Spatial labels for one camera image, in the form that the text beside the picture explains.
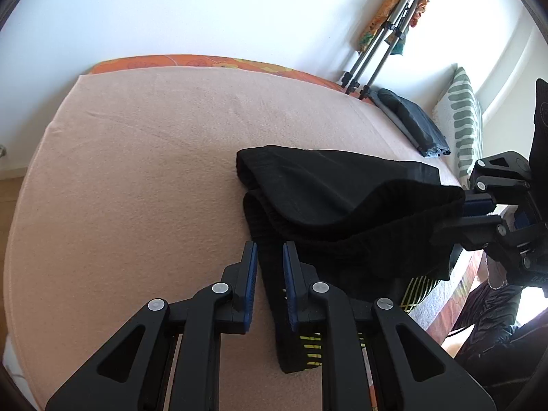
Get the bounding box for black pants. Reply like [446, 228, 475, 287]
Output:
[236, 146, 466, 374]

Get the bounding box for pink blanket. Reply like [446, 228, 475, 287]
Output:
[3, 67, 465, 411]

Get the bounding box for orange patterned bed sheet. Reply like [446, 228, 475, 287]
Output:
[88, 54, 486, 347]

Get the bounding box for metal tripod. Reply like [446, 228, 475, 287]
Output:
[341, 0, 433, 101]

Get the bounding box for folded dark blue clothes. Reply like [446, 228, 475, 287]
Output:
[378, 88, 451, 157]

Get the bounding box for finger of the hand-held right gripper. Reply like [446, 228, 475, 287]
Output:
[463, 151, 534, 217]
[432, 214, 536, 258]

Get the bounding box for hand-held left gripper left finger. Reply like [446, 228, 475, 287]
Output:
[45, 242, 258, 411]

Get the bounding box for colourful patterned cloth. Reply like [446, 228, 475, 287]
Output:
[355, 0, 431, 57]

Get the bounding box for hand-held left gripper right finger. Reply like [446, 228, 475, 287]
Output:
[283, 242, 497, 411]

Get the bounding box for white green patterned pillow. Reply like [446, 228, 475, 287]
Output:
[432, 66, 484, 190]

